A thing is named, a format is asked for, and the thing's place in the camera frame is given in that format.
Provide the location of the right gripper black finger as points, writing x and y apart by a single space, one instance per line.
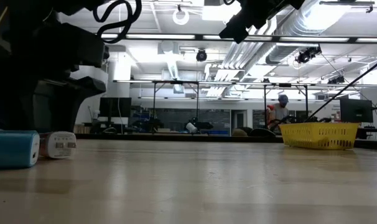
236 31

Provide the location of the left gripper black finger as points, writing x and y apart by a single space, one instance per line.
8 109
67 102

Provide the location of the teal wall charger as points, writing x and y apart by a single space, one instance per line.
11 149

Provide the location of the pink wall charger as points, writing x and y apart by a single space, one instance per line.
58 144

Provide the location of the black background robot arm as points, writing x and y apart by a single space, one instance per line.
319 119

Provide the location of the long overhead light bar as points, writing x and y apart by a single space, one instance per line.
238 38

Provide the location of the wooden boxes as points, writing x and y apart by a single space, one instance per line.
84 128

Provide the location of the black ceiling spotlight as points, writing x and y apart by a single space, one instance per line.
201 55

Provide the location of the black monitor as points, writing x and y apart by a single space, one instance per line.
356 110
114 107

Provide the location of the black ceiling fixture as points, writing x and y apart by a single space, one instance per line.
306 55

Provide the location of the grey door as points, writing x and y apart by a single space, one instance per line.
239 123

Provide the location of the person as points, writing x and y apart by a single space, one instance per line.
280 112

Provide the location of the black background robot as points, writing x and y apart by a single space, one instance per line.
204 125

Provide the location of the brown round object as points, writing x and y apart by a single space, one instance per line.
239 133

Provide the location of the white roll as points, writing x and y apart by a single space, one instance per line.
191 127

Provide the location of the yellow plastic basket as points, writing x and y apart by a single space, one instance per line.
319 135

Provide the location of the silver ventilation duct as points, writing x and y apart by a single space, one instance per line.
295 28

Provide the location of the black frame stand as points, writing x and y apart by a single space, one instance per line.
285 84
176 82

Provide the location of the black ceiling rail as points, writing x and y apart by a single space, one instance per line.
347 2

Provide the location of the black aluminium table frame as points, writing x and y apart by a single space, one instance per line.
176 137

